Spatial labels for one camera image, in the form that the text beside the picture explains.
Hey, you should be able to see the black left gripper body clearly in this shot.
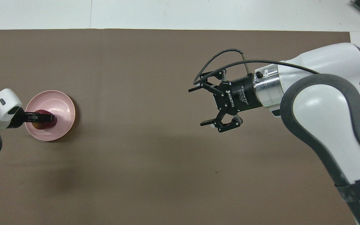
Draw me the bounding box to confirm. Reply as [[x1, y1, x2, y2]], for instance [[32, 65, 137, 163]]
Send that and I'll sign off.
[[10, 106, 28, 129]]

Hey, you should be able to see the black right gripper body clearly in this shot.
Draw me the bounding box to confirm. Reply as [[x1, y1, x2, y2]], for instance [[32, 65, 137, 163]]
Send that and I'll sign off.
[[214, 74, 262, 116]]

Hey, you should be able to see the red apple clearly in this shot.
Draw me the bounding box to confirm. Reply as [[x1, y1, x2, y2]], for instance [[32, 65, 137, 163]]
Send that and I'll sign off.
[[34, 109, 58, 130]]

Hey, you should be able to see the pink plate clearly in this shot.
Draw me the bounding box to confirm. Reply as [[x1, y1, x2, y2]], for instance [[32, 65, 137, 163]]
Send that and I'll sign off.
[[25, 90, 76, 142]]

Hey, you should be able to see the brown table mat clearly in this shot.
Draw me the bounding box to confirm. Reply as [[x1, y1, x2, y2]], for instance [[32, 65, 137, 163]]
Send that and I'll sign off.
[[0, 29, 360, 225]]

